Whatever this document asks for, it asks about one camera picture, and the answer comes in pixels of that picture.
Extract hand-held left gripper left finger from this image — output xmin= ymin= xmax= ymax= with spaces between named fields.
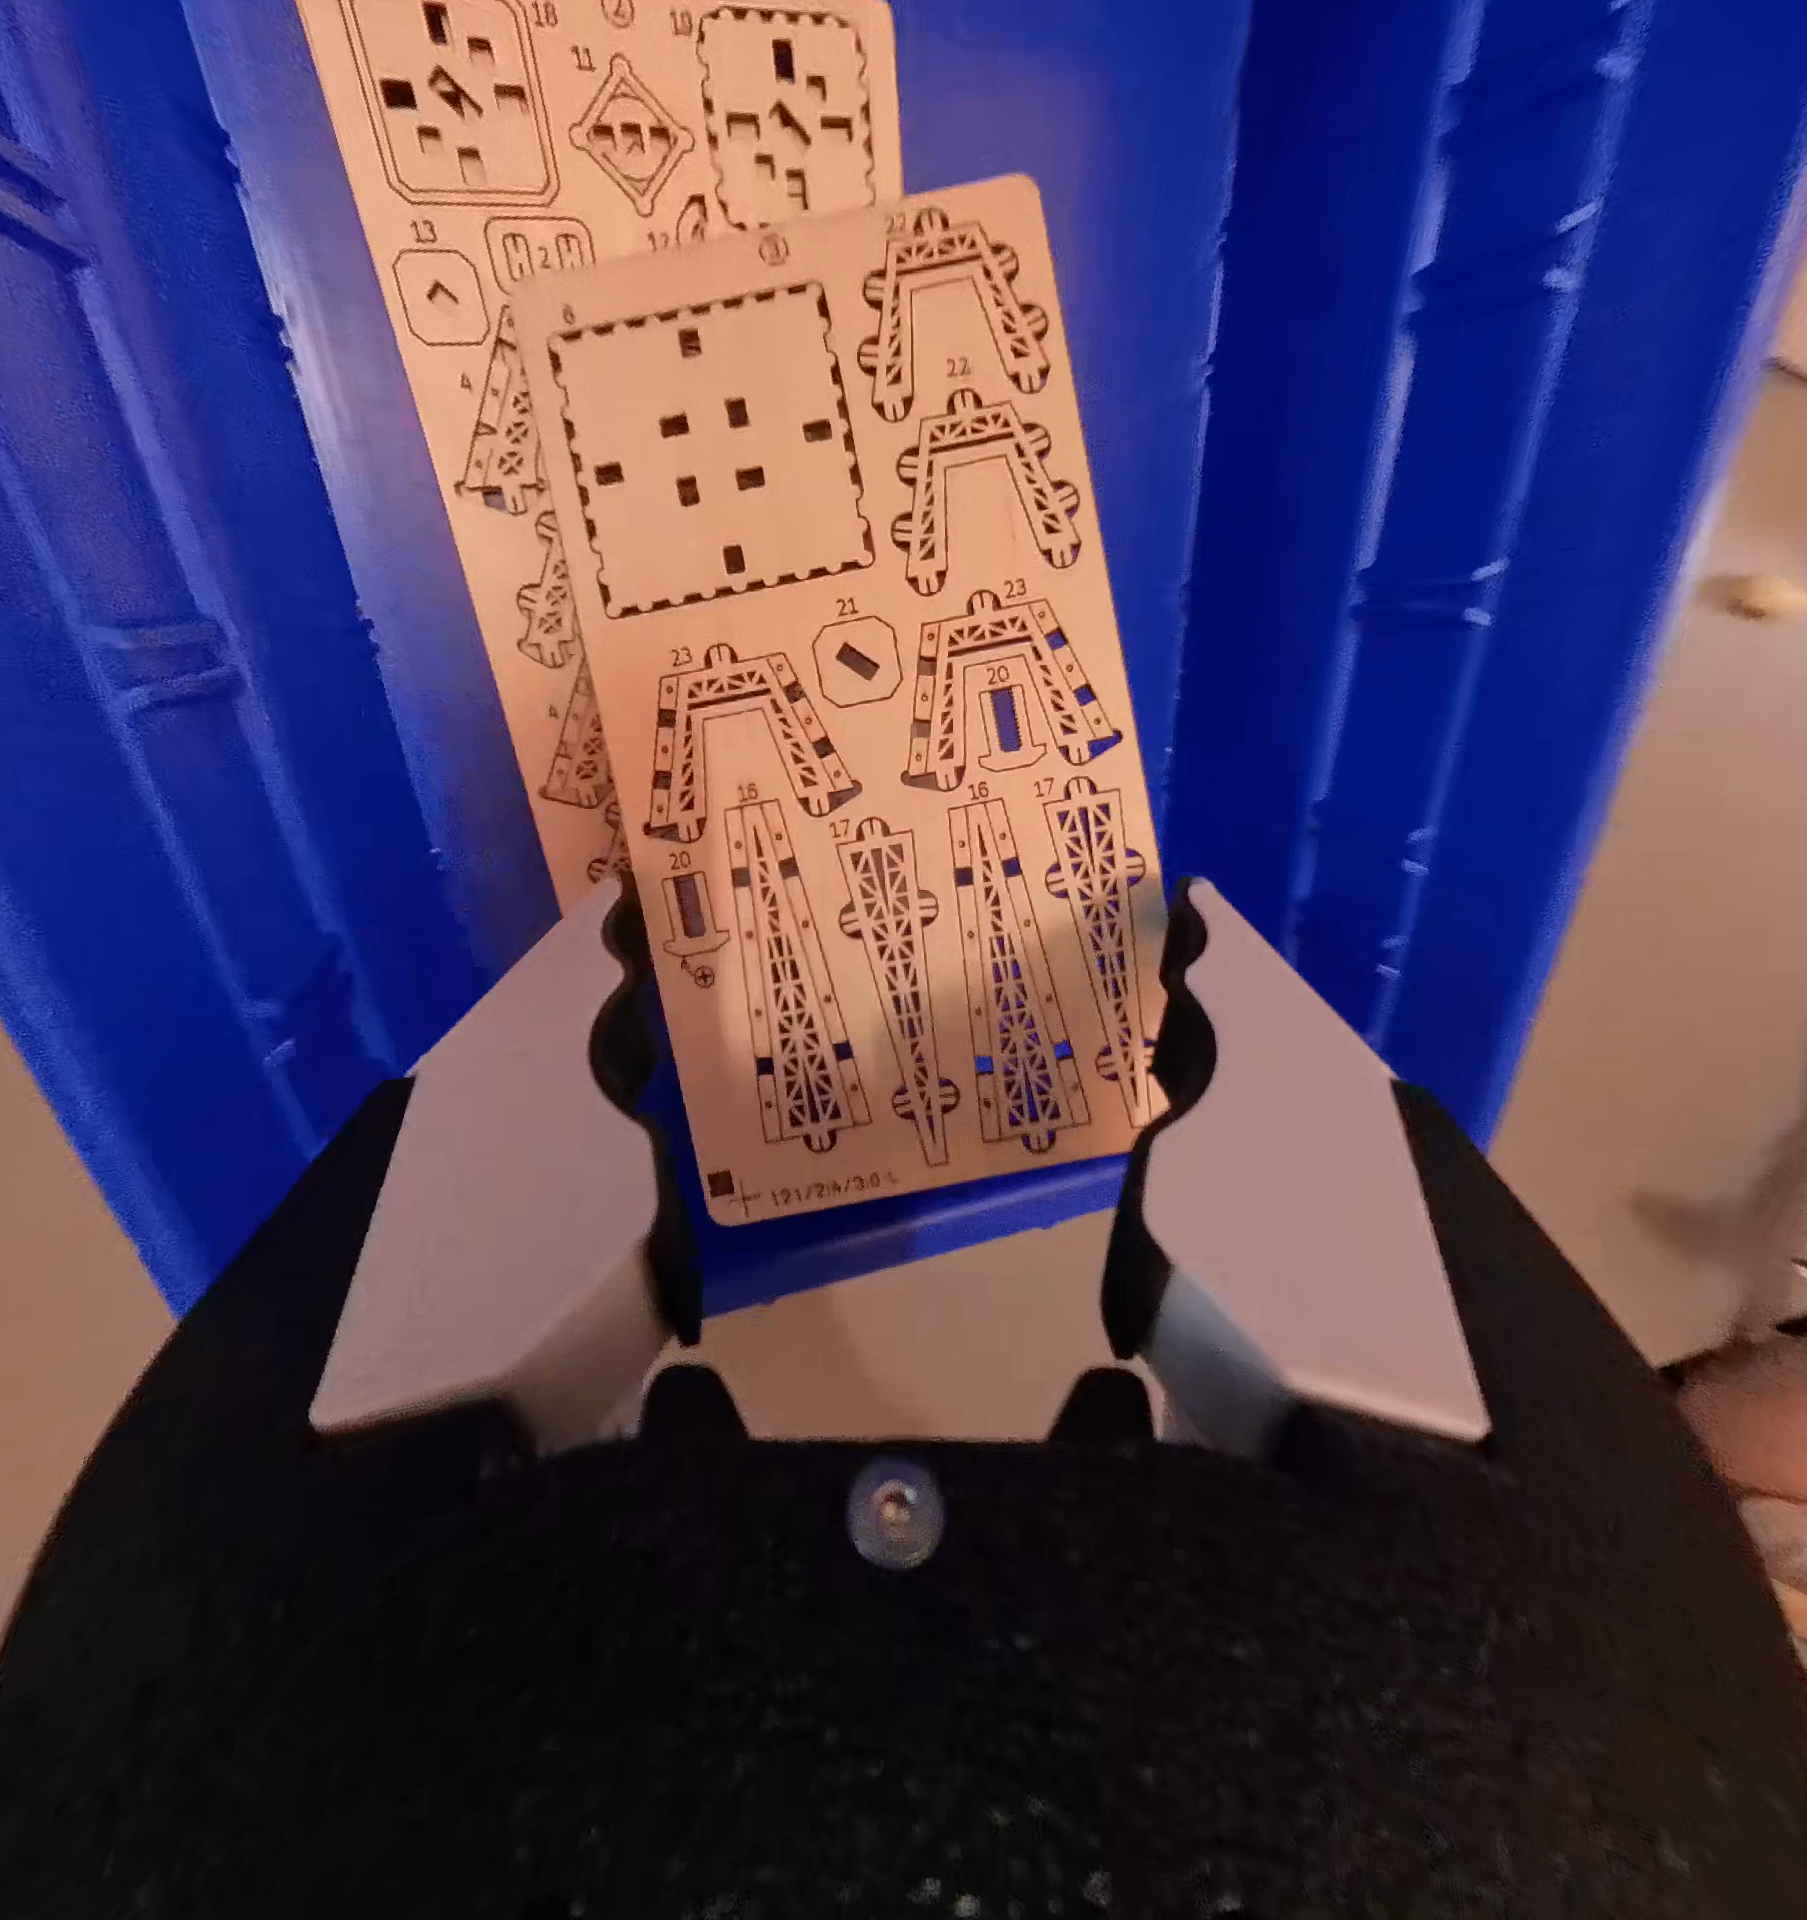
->
xmin=305 ymin=875 xmax=707 ymax=1453

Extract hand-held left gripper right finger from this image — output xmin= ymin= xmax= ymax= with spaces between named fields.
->
xmin=1101 ymin=876 xmax=1492 ymax=1458

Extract blue plastic bin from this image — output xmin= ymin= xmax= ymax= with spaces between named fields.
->
xmin=0 ymin=0 xmax=1807 ymax=1321

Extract wooden puzzle sheet octagon cutouts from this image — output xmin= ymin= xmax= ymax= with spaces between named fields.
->
xmin=292 ymin=0 xmax=905 ymax=916

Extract wooden puzzle sheet square cutout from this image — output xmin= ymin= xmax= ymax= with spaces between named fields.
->
xmin=509 ymin=172 xmax=1174 ymax=1230

